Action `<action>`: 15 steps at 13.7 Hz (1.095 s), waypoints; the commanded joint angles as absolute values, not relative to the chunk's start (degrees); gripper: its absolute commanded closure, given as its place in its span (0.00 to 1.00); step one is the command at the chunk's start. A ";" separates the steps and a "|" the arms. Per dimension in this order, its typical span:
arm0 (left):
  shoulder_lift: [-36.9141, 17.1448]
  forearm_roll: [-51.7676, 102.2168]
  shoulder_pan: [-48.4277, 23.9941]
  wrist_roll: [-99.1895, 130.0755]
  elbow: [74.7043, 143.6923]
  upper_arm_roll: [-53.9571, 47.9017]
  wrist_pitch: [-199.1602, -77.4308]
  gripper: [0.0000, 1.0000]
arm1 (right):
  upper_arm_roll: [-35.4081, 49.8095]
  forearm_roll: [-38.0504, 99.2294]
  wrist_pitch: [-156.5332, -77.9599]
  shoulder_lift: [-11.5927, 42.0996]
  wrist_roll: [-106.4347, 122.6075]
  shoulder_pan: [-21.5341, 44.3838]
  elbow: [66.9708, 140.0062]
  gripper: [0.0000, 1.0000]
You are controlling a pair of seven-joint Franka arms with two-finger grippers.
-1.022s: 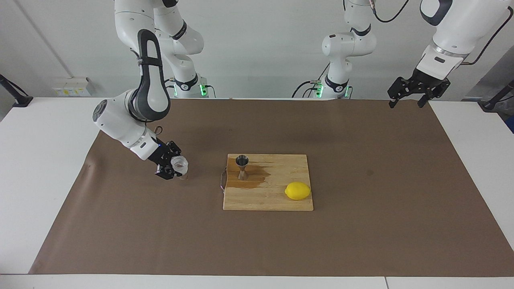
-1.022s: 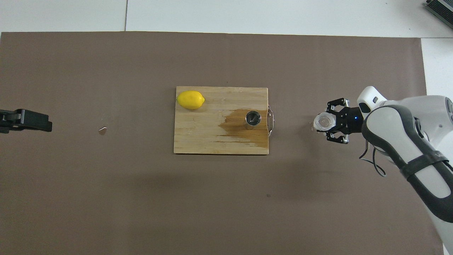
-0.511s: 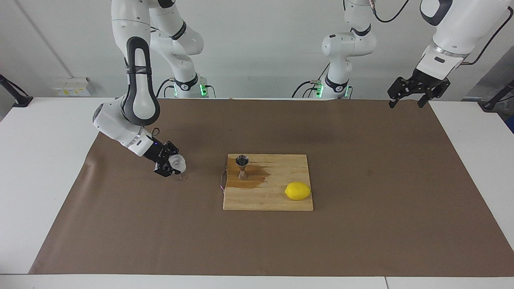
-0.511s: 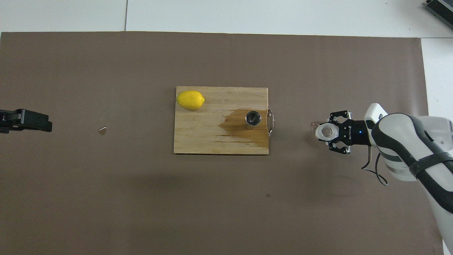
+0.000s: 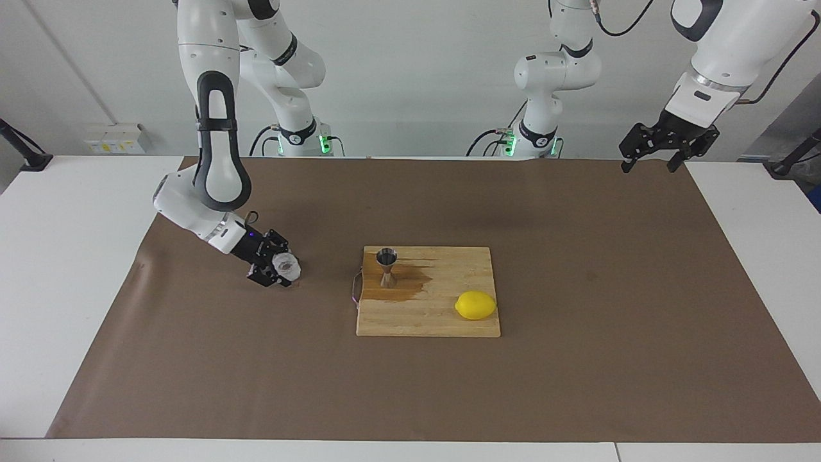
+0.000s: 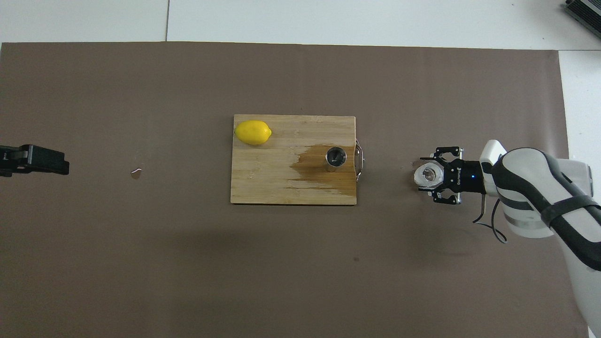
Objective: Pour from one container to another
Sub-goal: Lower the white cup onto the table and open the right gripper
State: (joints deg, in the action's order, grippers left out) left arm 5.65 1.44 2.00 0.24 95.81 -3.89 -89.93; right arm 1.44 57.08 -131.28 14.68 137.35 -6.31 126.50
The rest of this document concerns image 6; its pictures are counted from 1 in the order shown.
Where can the wooden cutting board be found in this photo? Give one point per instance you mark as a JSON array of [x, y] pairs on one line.
[[263, 178]]

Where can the white tape roll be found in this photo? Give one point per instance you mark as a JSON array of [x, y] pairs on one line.
[[419, 180]]

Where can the brown paper table cover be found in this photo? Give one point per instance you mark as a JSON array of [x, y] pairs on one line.
[[141, 258]]

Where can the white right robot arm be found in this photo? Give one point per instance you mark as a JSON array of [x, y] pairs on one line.
[[535, 188]]

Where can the yellow lemon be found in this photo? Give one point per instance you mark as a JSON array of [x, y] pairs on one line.
[[252, 133]]

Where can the stainless steel double jigger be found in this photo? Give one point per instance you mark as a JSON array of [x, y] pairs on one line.
[[336, 157]]

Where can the small liquid puddle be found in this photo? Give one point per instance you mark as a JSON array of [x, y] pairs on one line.
[[136, 173]]

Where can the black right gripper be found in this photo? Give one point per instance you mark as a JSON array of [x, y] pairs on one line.
[[465, 177]]

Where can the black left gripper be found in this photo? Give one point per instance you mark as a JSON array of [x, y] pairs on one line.
[[9, 162]]

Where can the grey ribbed device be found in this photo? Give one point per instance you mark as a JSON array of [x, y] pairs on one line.
[[587, 11]]

